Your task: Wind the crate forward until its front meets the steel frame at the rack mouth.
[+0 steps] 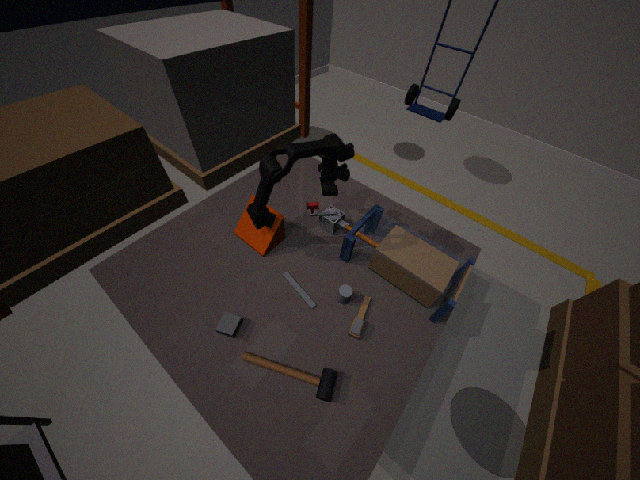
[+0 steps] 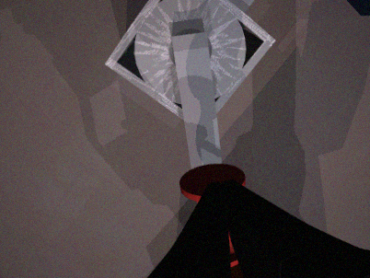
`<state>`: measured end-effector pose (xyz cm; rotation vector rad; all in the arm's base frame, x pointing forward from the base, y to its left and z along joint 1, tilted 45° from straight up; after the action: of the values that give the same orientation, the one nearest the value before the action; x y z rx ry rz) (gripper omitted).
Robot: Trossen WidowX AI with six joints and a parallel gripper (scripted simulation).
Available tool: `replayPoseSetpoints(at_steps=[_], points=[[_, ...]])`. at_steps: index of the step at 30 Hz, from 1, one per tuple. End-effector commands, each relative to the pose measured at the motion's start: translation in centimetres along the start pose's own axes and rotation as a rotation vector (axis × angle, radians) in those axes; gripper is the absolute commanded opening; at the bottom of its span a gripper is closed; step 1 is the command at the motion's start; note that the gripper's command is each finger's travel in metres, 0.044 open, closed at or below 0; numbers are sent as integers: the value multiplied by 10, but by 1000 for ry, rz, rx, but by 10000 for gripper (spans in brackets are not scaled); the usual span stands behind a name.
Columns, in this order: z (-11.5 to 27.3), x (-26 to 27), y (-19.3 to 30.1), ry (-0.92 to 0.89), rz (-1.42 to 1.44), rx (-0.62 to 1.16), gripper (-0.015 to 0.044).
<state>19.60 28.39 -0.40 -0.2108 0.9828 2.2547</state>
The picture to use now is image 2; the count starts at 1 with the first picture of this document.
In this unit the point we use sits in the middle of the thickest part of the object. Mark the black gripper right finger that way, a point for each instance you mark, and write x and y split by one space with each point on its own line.
270 243

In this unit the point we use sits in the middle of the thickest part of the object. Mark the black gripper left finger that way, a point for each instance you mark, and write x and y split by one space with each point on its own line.
202 250

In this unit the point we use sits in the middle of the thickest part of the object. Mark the grey and red crank handle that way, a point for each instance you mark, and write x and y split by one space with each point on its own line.
200 121

